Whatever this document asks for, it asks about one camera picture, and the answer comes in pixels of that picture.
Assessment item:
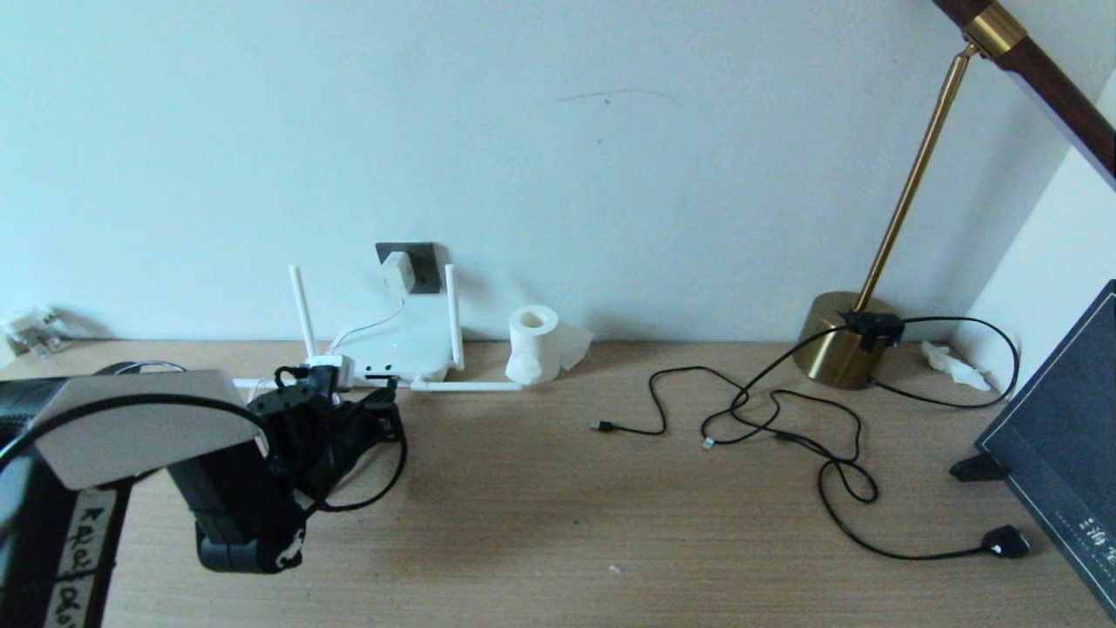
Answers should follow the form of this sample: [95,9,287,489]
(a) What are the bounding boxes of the black ethernet cable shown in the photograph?
[349,373,401,411]

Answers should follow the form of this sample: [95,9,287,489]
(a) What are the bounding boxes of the white router with antennas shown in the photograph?
[234,263,524,392]

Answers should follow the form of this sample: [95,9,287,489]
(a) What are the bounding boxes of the white toilet paper roll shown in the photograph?
[504,304,594,386]

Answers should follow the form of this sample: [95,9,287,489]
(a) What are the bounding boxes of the clear plastic wrapper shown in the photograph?
[0,305,66,357]

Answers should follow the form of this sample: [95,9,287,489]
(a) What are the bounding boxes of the brass desk lamp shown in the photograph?
[795,0,1116,391]

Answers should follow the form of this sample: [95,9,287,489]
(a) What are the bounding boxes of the crumpled white tissue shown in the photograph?
[922,341,993,392]

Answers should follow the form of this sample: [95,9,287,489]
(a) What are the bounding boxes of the black braided left wrist cable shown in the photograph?
[275,365,409,512]

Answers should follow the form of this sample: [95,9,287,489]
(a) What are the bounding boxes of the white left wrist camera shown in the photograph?
[304,354,356,391]

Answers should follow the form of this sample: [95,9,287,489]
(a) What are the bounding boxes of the thin white adapter cable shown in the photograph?
[331,297,407,350]

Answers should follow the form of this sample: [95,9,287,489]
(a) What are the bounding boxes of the grey wall socket plate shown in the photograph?
[377,242,439,295]

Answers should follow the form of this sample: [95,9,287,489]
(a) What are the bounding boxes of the black round disc with cable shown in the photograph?
[98,360,186,376]

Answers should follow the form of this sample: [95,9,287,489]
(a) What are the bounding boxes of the thin black usb cable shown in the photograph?
[591,365,880,505]

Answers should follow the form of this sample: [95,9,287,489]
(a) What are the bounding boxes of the black cables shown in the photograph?
[700,314,1031,561]

